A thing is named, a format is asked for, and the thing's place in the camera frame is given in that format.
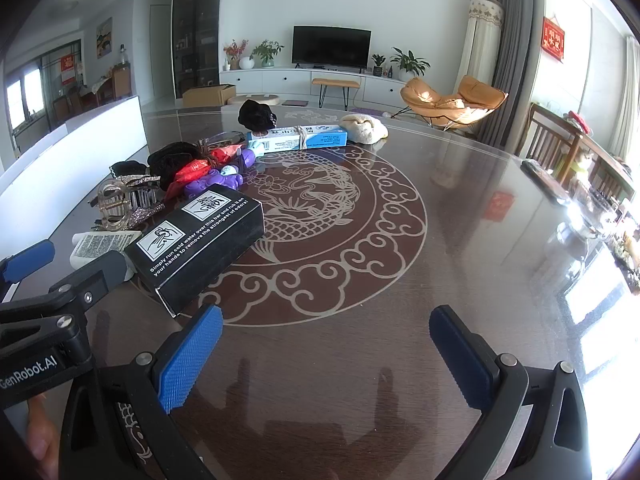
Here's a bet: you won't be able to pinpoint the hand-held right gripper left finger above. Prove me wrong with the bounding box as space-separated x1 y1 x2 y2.
57 304 224 480

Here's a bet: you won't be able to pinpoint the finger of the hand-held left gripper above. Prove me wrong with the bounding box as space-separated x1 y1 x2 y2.
0 239 57 306
0 250 128 330

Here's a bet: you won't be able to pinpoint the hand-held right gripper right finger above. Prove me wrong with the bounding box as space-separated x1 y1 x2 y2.
429 304 593 480

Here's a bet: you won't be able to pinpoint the white printed tube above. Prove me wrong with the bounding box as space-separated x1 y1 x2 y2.
71 230 144 282

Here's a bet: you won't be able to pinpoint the red snack packet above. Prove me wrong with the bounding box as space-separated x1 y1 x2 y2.
165 145 243 201

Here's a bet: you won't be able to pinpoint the purple flower toy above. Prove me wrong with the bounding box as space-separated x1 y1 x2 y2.
184 147 257 200

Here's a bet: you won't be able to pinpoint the brown patterned glass desktop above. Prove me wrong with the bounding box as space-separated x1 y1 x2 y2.
0 104 636 480

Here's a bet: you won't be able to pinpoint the person's left hand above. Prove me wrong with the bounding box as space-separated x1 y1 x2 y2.
25 395 57 461

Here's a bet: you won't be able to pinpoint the rhinestone hair clip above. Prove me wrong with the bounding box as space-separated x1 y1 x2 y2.
112 174 167 228

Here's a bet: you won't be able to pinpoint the clear amber hair claw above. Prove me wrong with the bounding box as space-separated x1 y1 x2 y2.
96 180 132 233

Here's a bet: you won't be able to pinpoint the black printed cardboard box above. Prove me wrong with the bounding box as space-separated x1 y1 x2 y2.
124 183 266 319

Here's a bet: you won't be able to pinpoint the small black scrunchie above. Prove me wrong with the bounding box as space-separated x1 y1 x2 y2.
109 160 150 178

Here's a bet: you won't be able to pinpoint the white board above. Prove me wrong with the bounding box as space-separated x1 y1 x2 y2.
0 95 150 211

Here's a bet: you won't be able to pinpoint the large black plush scrunchie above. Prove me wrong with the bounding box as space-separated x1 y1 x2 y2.
147 141 201 181

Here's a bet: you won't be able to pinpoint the wooden sideboard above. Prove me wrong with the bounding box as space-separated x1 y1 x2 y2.
111 62 133 101

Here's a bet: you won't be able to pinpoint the dark remote control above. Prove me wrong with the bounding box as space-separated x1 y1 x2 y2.
520 158 571 201

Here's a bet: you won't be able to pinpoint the black plush hat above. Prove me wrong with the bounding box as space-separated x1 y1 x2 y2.
238 100 277 131

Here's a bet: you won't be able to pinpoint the beige round floor cushion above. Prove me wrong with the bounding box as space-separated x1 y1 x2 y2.
227 94 281 107

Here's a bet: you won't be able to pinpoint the white door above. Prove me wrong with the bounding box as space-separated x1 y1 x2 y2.
150 4 176 101

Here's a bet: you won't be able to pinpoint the wooden chair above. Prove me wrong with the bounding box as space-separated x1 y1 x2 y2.
517 102 583 183

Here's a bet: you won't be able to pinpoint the cream plush cloth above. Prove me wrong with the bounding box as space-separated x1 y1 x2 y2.
340 114 389 145

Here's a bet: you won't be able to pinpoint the blue toothpaste box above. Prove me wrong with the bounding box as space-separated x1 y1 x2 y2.
246 125 349 158

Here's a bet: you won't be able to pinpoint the red flower plant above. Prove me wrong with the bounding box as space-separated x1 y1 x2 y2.
223 39 249 71

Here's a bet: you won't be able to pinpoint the orange lounge chair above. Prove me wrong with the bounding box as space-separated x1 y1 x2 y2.
400 75 509 128

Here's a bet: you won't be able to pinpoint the white television cabinet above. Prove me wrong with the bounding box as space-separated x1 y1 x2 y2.
219 67 416 108

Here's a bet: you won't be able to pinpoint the dark glass cabinet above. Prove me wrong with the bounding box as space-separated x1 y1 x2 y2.
172 0 224 101

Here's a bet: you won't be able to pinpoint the green potted plant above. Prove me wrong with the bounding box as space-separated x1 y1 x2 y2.
251 40 285 68

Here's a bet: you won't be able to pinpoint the large leafy potted plant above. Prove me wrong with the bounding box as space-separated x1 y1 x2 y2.
390 47 431 83

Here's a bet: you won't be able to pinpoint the wooden bench with metal legs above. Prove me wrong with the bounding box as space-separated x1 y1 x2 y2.
312 78 361 109

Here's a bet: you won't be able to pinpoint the white sheer curtain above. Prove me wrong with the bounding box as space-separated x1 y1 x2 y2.
607 35 640 166

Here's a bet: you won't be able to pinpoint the covered standing air conditioner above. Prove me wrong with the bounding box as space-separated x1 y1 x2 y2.
452 0 506 96

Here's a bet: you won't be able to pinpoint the black television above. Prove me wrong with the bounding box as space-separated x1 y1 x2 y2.
292 25 372 69

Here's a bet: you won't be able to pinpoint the grey curtain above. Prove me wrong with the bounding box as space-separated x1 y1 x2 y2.
480 0 548 148

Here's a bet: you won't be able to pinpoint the clear glasses with brown cord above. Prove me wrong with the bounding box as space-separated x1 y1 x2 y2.
197 130 248 150

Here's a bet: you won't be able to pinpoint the framed wall painting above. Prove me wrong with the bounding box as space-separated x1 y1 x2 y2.
96 16 113 57

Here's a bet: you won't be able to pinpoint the red wall hanging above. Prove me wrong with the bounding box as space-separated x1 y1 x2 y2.
542 16 567 63

